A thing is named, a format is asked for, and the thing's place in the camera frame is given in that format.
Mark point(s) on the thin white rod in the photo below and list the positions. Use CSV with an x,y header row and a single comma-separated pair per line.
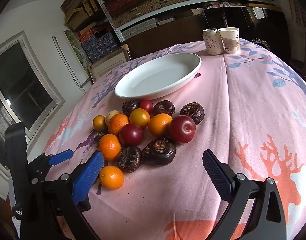
x,y
67,59

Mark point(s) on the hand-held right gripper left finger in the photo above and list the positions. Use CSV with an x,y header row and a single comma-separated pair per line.
x,y
89,177

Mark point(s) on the grey marble pattern board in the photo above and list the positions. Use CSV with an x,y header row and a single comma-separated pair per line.
x,y
76,47

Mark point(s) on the dark brown wooden chair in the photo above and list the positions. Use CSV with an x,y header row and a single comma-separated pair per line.
x,y
163,35

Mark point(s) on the pale yellow round fruit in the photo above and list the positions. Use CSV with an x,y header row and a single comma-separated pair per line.
x,y
110,116

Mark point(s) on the large dark red plum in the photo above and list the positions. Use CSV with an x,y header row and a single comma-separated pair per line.
x,y
181,129

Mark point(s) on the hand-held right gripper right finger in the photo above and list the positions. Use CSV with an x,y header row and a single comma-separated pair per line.
x,y
218,177

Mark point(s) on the reddish blood orange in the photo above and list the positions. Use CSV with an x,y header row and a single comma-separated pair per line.
x,y
117,124

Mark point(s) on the white metal shelf rack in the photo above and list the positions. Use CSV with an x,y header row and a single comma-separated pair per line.
x,y
102,5

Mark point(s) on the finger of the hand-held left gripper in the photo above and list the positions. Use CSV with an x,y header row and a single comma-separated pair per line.
x,y
60,156

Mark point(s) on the small yellowish mandarin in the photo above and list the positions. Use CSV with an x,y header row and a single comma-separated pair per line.
x,y
99,123

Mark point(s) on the yellow-orange mandarin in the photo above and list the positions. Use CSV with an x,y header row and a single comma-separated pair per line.
x,y
139,118

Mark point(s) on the small bright red plum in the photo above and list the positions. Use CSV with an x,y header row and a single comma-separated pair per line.
x,y
146,106

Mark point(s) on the white oval plate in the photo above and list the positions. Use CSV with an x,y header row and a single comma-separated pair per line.
x,y
158,77

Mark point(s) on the white framed window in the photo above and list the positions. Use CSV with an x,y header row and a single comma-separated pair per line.
x,y
17,80

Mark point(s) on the stack of brown cardboard boxes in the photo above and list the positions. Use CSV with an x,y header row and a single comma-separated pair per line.
x,y
77,12

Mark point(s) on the large dark water chestnut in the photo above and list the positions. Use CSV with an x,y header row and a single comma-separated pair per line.
x,y
159,152

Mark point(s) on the orange mandarin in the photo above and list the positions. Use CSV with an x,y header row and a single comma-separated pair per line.
x,y
109,147
111,177
160,125

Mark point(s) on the white paper cup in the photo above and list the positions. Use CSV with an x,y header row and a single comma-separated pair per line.
x,y
230,41

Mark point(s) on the pink printed tablecloth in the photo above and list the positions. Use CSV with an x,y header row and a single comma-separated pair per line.
x,y
243,120

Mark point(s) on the row of grey patterned boxes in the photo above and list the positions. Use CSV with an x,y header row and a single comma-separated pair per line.
x,y
143,27

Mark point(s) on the stack of blue patterned boxes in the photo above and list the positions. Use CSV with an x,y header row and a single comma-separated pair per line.
x,y
97,43

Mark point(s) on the white drink can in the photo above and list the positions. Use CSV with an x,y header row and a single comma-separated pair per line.
x,y
211,42

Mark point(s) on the beige cardboard box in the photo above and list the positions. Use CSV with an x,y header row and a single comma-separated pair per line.
x,y
107,63

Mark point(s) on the stack of woven flat boxes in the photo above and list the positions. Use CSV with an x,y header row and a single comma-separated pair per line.
x,y
132,2

